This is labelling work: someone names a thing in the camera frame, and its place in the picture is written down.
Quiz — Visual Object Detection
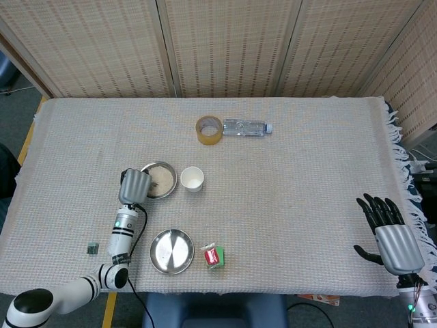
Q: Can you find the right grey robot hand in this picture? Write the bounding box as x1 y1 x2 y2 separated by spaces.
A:
353 193 426 276

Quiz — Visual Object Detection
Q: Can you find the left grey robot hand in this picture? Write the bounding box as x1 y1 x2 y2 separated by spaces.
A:
117 167 152 205

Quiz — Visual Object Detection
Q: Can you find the stainless steel bowl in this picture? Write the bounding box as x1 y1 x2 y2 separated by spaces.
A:
139 161 178 200

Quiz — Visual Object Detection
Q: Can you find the white paper cup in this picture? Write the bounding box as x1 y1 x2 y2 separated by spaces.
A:
180 166 205 193

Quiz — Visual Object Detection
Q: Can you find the stainless steel plate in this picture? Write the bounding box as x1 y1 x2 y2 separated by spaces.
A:
150 229 195 275

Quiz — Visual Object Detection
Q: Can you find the black equipment box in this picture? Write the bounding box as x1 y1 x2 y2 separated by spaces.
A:
412 172 437 233

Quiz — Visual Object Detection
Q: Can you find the yellow packing tape roll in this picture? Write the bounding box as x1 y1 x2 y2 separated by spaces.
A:
195 115 223 146

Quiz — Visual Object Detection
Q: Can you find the orange printed package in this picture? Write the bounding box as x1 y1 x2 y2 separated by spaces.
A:
296 293 341 307

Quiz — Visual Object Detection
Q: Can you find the red wrapped snack packet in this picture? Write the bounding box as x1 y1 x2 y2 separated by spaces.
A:
200 242 220 269

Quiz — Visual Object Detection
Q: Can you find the green cube box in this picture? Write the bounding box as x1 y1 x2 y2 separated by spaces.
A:
210 246 226 267

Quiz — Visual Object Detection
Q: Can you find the clear plastic water bottle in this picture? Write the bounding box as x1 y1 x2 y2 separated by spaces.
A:
222 118 273 138

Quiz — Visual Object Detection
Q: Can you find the black object beside table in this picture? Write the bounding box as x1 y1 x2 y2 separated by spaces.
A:
0 142 22 199

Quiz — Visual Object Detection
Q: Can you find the beige woven tablecloth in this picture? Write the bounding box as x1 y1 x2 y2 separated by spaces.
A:
0 96 437 297

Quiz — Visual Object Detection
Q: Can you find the woven bamboo screen panel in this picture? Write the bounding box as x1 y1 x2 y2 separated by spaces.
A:
0 0 173 100
276 0 426 98
356 0 437 148
156 0 303 99

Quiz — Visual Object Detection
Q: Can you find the grey office chair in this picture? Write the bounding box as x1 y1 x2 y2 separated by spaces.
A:
0 53 21 95

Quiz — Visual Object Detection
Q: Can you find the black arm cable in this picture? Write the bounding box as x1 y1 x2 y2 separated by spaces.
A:
119 170 153 328

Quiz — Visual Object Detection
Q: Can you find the black floor cable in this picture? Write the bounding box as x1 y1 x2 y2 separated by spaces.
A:
286 302 334 328

